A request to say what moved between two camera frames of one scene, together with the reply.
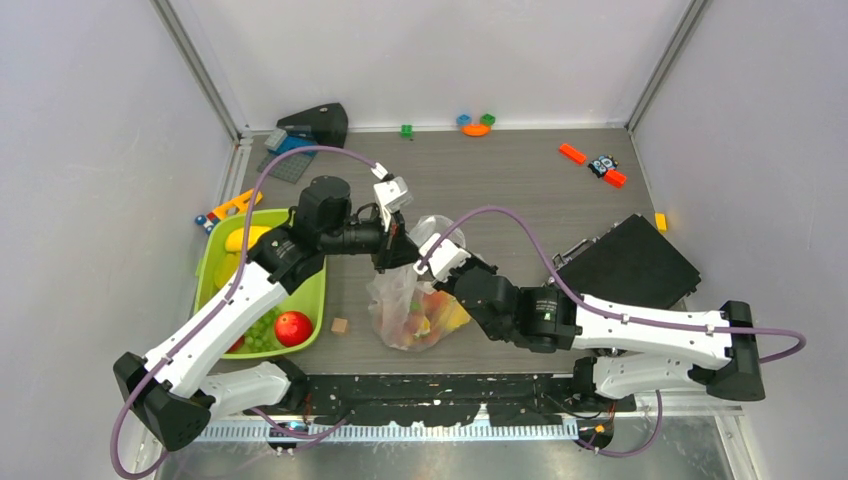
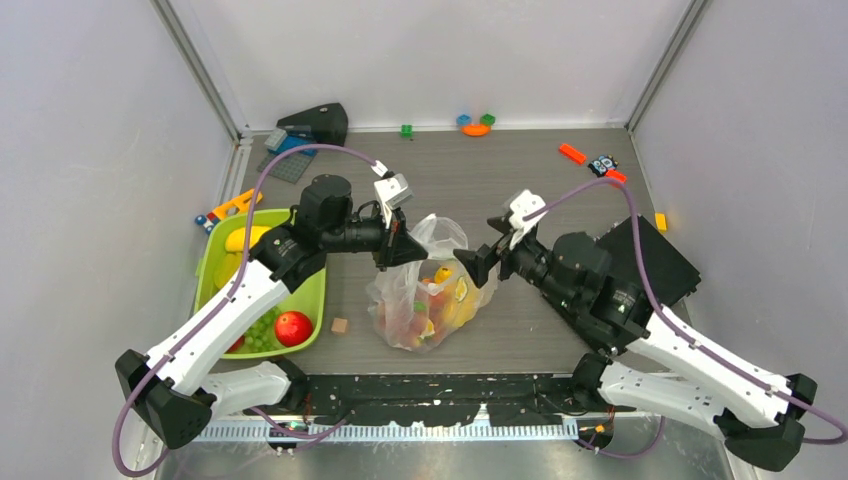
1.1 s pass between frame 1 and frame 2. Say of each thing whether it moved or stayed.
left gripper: stayed
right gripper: moved
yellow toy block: stayed
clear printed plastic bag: stayed
